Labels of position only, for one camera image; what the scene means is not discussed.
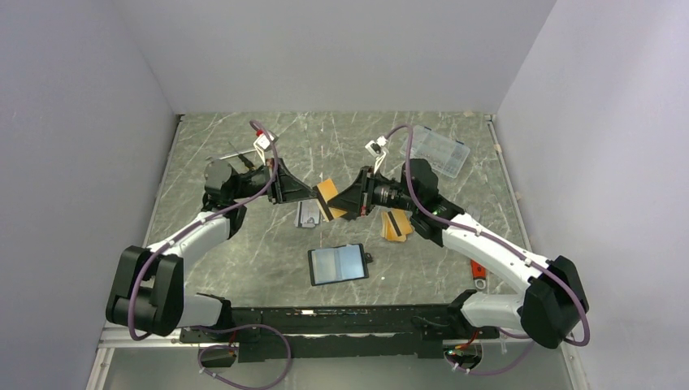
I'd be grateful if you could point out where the black leather card holder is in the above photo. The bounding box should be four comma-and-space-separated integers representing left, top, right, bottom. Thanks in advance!
307, 244, 373, 286

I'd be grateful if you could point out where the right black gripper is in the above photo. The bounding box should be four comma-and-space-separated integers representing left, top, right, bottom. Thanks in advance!
327, 166, 419, 215

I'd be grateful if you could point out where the clear plastic organizer box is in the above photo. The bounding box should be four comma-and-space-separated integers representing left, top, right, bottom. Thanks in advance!
410, 125, 470, 179

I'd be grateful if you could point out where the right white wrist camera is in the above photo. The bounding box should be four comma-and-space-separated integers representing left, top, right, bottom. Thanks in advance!
365, 136, 388, 174

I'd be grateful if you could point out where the black yellow screwdriver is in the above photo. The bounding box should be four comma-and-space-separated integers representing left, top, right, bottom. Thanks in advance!
226, 142, 256, 171

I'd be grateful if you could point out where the silver open-end wrench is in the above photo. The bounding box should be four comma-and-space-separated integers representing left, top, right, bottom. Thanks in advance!
206, 149, 255, 167

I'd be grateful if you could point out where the aluminium frame rail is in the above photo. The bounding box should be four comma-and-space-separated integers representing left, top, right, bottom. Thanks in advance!
98, 325, 184, 350

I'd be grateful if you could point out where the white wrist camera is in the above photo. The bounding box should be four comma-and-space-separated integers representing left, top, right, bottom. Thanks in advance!
365, 136, 388, 174
253, 130, 278, 163

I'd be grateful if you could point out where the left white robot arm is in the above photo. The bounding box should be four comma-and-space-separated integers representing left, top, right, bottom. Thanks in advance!
105, 158, 317, 341

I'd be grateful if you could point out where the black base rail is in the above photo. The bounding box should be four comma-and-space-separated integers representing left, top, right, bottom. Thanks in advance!
180, 304, 499, 362

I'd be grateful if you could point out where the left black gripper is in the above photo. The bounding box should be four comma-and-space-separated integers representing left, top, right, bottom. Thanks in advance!
231, 158, 318, 205

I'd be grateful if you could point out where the orange handled tool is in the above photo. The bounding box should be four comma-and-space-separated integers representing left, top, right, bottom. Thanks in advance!
470, 259, 487, 290

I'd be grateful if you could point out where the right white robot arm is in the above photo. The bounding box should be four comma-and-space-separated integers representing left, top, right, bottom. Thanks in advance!
326, 158, 590, 349

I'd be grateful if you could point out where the tan wooden block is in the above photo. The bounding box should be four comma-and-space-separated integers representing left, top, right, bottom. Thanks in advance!
381, 209, 414, 242

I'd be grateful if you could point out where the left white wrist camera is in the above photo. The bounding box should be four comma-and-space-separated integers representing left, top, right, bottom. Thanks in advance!
253, 130, 278, 163

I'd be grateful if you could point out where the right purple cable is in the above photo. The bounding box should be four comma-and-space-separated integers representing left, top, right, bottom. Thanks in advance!
385, 124, 592, 377

